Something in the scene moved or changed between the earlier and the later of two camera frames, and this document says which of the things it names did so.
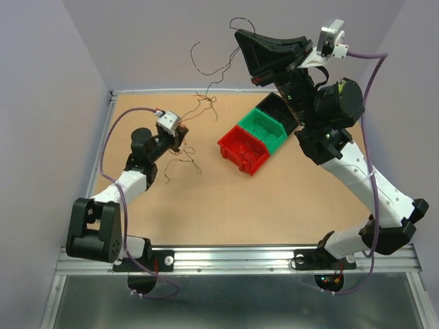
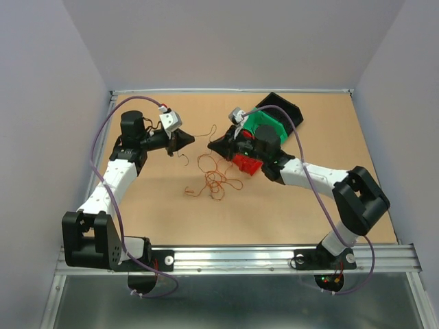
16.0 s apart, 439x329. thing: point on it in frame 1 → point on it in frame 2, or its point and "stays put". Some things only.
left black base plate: x=155 y=260 stays put
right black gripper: x=272 y=59 → x=225 y=146
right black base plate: x=319 y=259 stays put
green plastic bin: x=265 y=127 stays put
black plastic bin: x=275 y=105 stays put
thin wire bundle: x=205 y=103 → x=215 y=168
